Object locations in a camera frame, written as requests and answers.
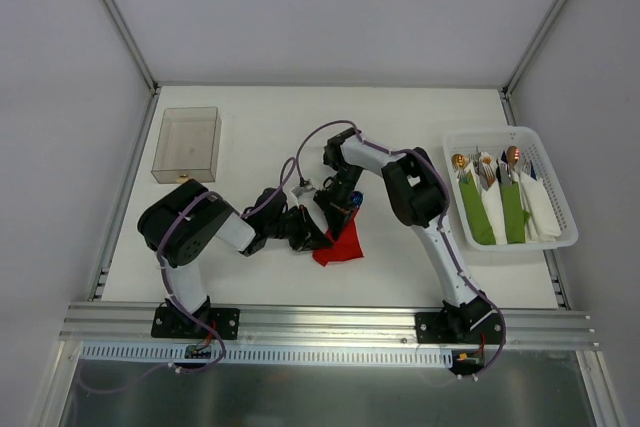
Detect gold spoon in basket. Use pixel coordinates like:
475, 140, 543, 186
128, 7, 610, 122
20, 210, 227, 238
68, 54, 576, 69
451, 153, 469, 172

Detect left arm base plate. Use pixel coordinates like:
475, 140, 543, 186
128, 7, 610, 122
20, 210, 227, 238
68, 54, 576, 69
150, 304, 241, 340

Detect white napkin roll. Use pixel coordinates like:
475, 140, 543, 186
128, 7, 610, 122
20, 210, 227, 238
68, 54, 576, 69
476, 152, 507, 245

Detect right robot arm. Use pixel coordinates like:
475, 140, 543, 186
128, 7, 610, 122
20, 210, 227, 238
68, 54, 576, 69
314, 128, 492, 343

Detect white plastic basket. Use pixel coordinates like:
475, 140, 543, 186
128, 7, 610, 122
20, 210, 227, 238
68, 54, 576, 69
443, 126, 578, 252

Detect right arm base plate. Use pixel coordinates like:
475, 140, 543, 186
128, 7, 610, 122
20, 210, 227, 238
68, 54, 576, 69
414, 309, 506, 346

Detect right white napkin rolls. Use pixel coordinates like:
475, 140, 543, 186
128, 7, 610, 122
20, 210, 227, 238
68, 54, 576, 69
519, 171, 561, 243

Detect left green napkin roll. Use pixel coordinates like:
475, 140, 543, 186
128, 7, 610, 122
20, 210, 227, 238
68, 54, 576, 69
458, 169, 496, 246

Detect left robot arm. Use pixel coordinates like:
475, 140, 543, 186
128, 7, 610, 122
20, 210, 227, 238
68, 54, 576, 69
137, 180, 333, 337

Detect clear plastic box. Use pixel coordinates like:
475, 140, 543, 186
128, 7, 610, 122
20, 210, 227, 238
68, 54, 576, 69
151, 107, 222, 184

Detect aluminium front rail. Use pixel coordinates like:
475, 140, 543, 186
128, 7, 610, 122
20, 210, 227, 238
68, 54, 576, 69
59, 301, 601, 351

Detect red paper napkin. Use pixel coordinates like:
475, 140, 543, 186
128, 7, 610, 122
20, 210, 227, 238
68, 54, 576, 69
312, 219, 364, 267

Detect copper spoon in basket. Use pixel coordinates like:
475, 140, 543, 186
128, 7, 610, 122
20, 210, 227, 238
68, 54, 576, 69
505, 145, 521, 170

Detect white slotted cable duct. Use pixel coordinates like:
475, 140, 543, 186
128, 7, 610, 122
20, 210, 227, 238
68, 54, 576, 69
80, 342, 453, 369

